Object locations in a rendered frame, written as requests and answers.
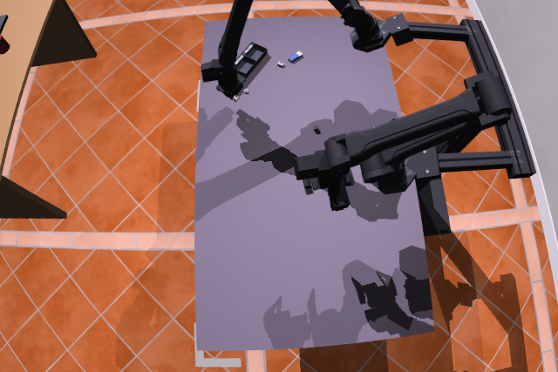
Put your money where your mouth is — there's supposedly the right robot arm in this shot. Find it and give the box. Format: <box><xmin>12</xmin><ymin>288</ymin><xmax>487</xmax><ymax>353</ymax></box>
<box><xmin>201</xmin><ymin>0</ymin><xmax>384</xmax><ymax>88</ymax></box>

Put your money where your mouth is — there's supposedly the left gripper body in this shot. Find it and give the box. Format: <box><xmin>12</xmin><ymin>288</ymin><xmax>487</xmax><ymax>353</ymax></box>
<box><xmin>303</xmin><ymin>169</ymin><xmax>355</xmax><ymax>191</ymax></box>

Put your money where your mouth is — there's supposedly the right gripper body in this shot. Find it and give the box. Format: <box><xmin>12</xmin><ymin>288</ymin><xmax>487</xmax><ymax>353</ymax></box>
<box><xmin>216</xmin><ymin>73</ymin><xmax>246</xmax><ymax>97</ymax></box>

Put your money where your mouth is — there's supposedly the white eraser with blue sleeve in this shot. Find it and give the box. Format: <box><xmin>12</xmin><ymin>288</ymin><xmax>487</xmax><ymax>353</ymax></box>
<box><xmin>289</xmin><ymin>51</ymin><xmax>303</xmax><ymax>63</ymax></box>

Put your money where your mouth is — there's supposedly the dark grey three-compartment bin rack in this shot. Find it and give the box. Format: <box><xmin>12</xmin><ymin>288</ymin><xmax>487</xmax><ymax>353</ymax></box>
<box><xmin>235</xmin><ymin>42</ymin><xmax>268</xmax><ymax>78</ymax></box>

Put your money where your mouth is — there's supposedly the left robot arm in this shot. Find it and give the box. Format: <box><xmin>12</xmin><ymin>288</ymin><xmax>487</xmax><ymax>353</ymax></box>
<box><xmin>294</xmin><ymin>71</ymin><xmax>512</xmax><ymax>211</ymax></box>

